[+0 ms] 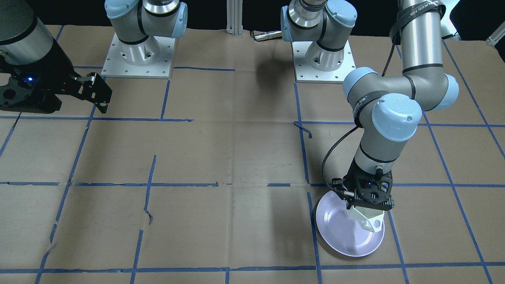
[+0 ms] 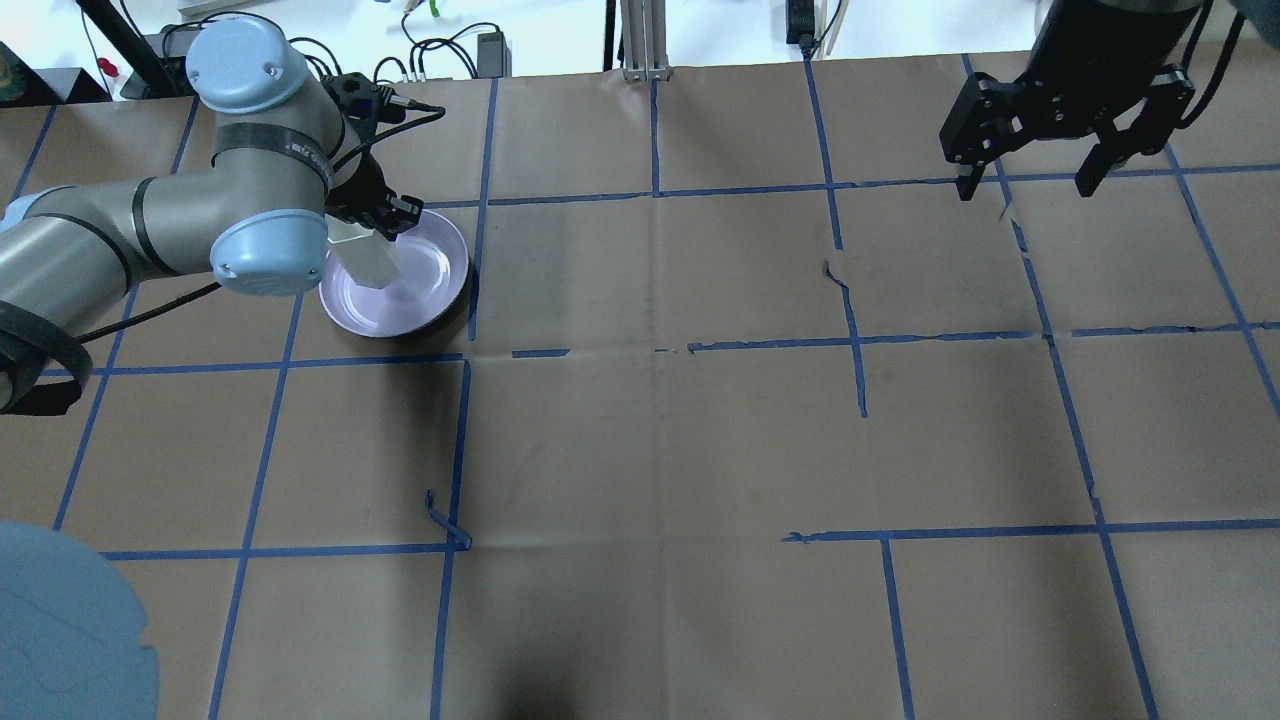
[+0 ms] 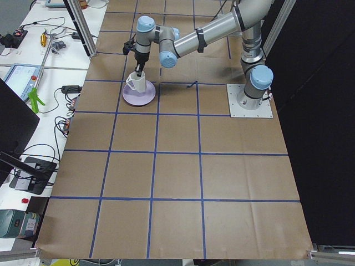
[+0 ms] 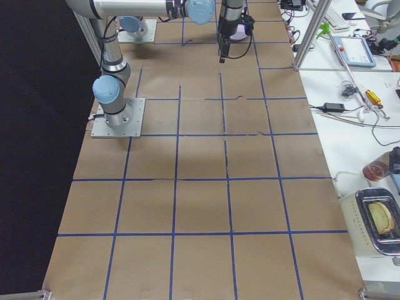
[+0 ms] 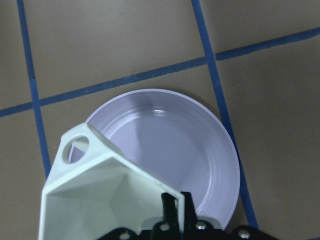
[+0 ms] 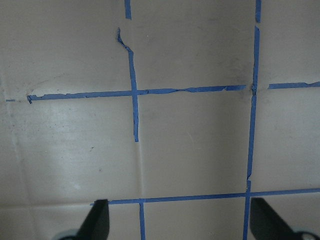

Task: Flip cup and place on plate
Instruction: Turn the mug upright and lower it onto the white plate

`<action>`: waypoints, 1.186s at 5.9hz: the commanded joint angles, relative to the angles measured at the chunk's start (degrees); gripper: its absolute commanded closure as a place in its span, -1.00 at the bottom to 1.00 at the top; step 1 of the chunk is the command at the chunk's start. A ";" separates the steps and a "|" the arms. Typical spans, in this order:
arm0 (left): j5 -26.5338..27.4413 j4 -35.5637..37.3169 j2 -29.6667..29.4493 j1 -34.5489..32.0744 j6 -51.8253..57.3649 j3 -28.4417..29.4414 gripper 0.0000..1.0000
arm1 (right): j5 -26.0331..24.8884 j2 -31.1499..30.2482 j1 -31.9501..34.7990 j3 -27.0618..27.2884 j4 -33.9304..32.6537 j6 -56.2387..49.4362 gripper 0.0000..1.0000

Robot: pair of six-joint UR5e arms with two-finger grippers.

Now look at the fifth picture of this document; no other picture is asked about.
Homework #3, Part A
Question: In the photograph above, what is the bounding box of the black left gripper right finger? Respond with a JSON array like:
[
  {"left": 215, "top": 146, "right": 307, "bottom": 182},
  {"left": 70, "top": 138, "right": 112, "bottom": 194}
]
[{"left": 181, "top": 191, "right": 198, "bottom": 240}]

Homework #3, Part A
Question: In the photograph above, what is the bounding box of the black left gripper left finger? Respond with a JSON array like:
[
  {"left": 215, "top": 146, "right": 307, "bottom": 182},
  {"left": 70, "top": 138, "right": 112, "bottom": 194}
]
[{"left": 161, "top": 192, "right": 180, "bottom": 240}]

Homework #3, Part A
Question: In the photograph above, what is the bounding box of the white angular mug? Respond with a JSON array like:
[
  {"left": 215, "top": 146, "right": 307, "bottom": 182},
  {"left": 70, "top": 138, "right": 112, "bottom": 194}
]
[{"left": 38, "top": 121, "right": 222, "bottom": 240}]

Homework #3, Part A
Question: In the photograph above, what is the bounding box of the lavender plate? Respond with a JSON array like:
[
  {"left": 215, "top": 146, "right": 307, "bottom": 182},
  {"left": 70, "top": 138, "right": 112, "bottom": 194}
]
[{"left": 68, "top": 88, "right": 241, "bottom": 230}]

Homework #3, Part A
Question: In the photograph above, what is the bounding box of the brown paper table cover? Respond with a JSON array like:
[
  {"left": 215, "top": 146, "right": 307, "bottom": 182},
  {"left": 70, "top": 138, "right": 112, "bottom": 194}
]
[{"left": 0, "top": 0, "right": 320, "bottom": 240}]

